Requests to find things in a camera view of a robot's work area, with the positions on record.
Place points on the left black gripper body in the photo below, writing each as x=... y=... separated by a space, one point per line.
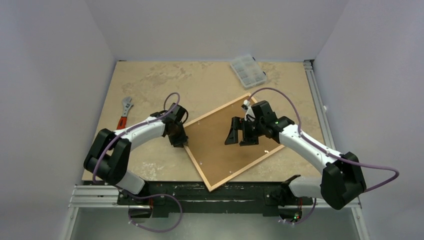
x=178 y=136

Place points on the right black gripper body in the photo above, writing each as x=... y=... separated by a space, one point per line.
x=245 y=129

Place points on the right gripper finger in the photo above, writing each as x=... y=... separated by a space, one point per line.
x=249 y=139
x=235 y=127

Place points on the light wooden picture frame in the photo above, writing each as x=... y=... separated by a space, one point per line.
x=212 y=185

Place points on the brown hardboard backing board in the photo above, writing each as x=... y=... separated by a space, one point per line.
x=218 y=145

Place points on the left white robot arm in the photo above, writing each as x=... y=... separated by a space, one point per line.
x=108 y=156

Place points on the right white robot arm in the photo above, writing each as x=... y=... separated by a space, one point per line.
x=341 y=180

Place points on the clear plastic organizer box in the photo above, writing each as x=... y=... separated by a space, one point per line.
x=248 y=71

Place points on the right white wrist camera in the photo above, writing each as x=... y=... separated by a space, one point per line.
x=249 y=114

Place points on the red handled adjustable wrench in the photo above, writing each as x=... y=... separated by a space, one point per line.
x=126 y=106

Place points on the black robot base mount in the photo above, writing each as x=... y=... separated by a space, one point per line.
x=270 y=199

